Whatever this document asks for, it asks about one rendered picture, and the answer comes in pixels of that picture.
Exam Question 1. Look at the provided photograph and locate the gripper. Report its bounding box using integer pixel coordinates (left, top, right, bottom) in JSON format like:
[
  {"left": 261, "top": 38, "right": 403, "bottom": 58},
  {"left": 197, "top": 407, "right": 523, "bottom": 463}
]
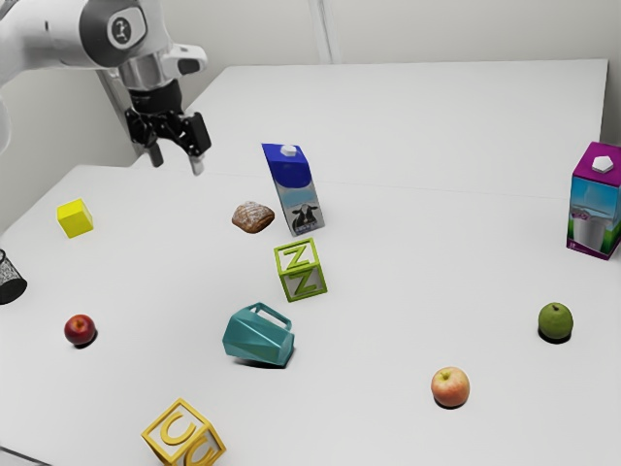
[{"left": 124, "top": 81, "right": 212, "bottom": 177}]

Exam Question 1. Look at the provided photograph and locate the teal faceted mug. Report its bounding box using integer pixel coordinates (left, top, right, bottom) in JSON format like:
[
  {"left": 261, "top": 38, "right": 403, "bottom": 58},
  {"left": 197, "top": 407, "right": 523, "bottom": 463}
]
[{"left": 221, "top": 301, "right": 296, "bottom": 368}]

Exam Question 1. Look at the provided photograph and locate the brown bread roll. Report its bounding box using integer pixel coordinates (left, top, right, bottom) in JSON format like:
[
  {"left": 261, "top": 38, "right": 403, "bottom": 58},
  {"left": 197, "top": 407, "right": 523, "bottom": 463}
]
[{"left": 231, "top": 200, "right": 277, "bottom": 235}]

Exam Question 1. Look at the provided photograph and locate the plain yellow block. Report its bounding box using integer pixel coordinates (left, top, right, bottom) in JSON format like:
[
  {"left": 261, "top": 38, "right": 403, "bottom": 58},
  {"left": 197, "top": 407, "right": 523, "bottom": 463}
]
[{"left": 55, "top": 197, "right": 95, "bottom": 240}]

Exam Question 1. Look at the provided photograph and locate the blue milk carton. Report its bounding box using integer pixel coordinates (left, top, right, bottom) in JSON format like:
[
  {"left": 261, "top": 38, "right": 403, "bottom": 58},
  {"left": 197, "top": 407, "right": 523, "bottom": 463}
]
[{"left": 260, "top": 142, "right": 326, "bottom": 238}]

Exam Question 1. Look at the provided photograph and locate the green letter block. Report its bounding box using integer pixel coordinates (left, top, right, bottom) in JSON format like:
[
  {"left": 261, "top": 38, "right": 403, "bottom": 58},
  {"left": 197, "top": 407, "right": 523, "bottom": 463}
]
[{"left": 273, "top": 236, "right": 329, "bottom": 304}]

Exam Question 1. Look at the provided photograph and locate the dark red apple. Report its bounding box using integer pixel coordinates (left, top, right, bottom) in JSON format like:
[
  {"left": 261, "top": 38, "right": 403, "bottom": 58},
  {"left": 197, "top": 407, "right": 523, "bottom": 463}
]
[{"left": 63, "top": 314, "right": 97, "bottom": 347}]

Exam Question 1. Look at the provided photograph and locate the black mesh pen holder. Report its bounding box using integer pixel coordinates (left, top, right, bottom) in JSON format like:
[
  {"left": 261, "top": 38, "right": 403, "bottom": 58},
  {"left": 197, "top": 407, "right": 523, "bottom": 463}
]
[{"left": 0, "top": 249, "right": 28, "bottom": 307}]

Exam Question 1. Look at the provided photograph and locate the yellow letter block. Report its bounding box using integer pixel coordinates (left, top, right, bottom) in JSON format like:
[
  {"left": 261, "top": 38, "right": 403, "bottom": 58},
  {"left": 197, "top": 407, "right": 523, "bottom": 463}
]
[{"left": 140, "top": 397, "right": 228, "bottom": 466}]

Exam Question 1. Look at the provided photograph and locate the red yellow apple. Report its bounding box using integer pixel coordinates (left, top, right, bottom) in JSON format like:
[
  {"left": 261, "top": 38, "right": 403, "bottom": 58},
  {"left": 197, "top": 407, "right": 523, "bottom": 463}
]
[{"left": 430, "top": 366, "right": 472, "bottom": 408}]

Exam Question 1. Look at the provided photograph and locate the green apple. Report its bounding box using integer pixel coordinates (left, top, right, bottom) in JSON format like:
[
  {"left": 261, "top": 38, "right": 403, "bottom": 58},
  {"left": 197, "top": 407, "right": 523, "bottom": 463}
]
[{"left": 537, "top": 301, "right": 574, "bottom": 341}]

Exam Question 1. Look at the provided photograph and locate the purple milk carton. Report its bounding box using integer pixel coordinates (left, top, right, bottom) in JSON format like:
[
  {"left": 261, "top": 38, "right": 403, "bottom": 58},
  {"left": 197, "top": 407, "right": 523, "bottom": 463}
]
[{"left": 565, "top": 141, "right": 621, "bottom": 262}]

